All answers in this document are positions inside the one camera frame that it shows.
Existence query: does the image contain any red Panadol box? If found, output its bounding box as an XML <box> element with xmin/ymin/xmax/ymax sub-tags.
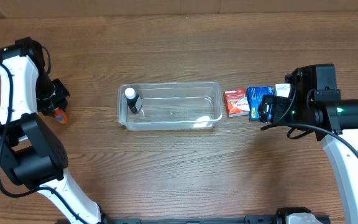
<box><xmin>224</xmin><ymin>88</ymin><xmax>250</xmax><ymax>118</ymax></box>

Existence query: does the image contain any dark brown bottle white cap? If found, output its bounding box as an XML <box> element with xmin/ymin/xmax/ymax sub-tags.
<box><xmin>124</xmin><ymin>87</ymin><xmax>142</xmax><ymax>114</ymax></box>

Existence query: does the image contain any white plaster box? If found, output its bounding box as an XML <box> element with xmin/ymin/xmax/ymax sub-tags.
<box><xmin>274</xmin><ymin>83</ymin><xmax>291</xmax><ymax>98</ymax></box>

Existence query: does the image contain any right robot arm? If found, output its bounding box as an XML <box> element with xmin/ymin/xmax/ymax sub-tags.
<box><xmin>257</xmin><ymin>63</ymin><xmax>358</xmax><ymax>223</ymax></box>

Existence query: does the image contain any clear plastic container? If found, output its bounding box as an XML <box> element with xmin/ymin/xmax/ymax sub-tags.
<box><xmin>117</xmin><ymin>82</ymin><xmax>223</xmax><ymax>131</ymax></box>

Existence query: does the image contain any blue VapoDrops box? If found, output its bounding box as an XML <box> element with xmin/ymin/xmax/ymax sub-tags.
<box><xmin>246</xmin><ymin>86</ymin><xmax>273</xmax><ymax>121</ymax></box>

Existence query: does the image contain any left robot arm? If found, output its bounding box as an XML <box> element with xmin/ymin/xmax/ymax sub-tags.
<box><xmin>0</xmin><ymin>37</ymin><xmax>111</xmax><ymax>223</ymax></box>

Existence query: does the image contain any orange tablet tube white cap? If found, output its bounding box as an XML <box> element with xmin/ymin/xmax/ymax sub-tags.
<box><xmin>53</xmin><ymin>108</ymin><xmax>68</xmax><ymax>124</ymax></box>

